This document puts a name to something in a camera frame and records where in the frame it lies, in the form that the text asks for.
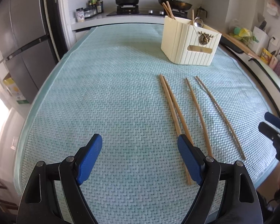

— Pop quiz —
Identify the cream utensil holder box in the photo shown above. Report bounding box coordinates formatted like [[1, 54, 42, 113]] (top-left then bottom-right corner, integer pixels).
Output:
[[161, 16, 222, 66]]

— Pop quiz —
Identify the yellow cup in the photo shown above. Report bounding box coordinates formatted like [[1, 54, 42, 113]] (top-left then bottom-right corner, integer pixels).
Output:
[[260, 48, 272, 65]]

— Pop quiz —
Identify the condiment bottles group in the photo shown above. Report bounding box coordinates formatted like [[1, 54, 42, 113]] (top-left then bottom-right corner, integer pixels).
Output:
[[87, 0, 104, 16]]

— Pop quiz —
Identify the grey refrigerator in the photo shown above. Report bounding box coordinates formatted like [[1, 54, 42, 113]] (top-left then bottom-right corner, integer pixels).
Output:
[[0, 0, 57, 103]]

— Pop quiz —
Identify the dark french press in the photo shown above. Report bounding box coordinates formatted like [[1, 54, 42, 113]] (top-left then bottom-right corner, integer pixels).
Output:
[[196, 6, 208, 19]]

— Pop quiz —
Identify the white knife block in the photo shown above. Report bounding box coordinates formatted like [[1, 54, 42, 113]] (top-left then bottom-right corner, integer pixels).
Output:
[[248, 26, 270, 56]]

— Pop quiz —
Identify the yellow cardboard box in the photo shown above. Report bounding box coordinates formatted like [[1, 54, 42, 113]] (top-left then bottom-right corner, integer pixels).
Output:
[[3, 73, 29, 104]]

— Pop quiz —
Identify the wall calendar hanging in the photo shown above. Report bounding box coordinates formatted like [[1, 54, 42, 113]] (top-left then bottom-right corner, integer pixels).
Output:
[[267, 1, 280, 17]]

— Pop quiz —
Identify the black gas stove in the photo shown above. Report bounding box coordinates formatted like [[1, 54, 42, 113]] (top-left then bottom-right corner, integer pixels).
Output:
[[107, 6, 188, 18]]

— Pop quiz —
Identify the green cutting board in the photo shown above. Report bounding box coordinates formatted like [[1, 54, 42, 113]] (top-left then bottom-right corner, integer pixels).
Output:
[[248, 58, 280, 92]]

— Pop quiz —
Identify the wooden cutting board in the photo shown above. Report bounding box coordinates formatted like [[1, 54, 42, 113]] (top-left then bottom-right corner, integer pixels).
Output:
[[221, 32, 260, 60]]

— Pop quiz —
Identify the light blue table cloth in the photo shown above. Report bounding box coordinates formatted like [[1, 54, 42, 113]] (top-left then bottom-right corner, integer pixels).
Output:
[[14, 24, 277, 223]]

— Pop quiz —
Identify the yellow green bag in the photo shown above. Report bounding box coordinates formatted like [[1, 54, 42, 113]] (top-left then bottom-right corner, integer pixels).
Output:
[[229, 19, 259, 46]]

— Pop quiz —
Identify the black wok glass lid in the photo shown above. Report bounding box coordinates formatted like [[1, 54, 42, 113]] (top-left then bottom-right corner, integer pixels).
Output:
[[158, 0, 192, 11]]

